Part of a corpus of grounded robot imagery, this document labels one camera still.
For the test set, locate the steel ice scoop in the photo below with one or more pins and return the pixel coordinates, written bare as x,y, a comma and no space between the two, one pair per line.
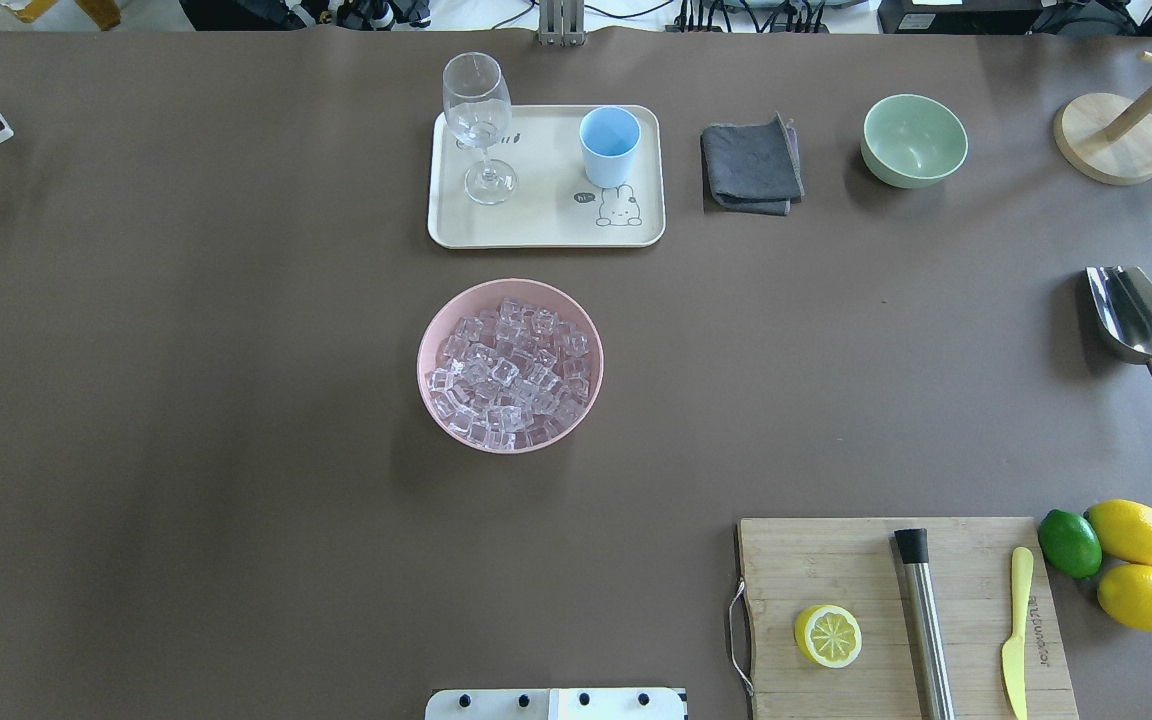
1122,298

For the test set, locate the clear ice cubes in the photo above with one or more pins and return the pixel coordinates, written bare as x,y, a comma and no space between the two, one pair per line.
513,375

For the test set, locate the light blue cup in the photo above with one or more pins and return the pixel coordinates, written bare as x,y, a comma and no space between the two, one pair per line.
609,137

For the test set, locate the wooden cup tree stand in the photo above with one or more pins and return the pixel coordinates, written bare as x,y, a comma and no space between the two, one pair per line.
1108,137

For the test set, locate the pink bowl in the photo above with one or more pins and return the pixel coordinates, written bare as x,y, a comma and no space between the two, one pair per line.
491,293

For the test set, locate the cream rabbit tray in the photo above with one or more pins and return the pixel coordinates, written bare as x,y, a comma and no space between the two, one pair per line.
555,206

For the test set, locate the grey folded cloth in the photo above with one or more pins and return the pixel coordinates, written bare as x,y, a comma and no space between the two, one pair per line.
755,169

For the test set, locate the clear wine glass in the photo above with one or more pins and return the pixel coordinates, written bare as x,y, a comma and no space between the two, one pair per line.
477,110

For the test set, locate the bamboo cutting board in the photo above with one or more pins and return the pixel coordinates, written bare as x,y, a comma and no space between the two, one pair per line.
790,564

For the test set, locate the half lemon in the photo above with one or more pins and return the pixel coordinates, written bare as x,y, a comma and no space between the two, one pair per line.
828,635

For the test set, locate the green bowl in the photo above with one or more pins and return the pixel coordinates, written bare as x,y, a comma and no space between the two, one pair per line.
911,141

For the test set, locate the steel muddler black tip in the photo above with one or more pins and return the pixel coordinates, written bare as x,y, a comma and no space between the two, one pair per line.
912,544

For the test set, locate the yellow plastic knife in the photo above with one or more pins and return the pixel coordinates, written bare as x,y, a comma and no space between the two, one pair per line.
1013,653

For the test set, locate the green lime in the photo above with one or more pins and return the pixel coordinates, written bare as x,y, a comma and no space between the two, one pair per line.
1070,544

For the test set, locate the yellow lemon upper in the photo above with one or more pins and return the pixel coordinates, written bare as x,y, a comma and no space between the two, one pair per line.
1124,528

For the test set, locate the yellow lemon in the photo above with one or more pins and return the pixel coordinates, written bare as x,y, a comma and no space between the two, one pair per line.
1124,528
1125,594

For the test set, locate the yellow lemon lower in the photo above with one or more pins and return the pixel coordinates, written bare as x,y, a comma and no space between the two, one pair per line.
1125,594

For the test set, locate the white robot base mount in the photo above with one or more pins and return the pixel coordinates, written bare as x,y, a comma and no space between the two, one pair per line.
559,703

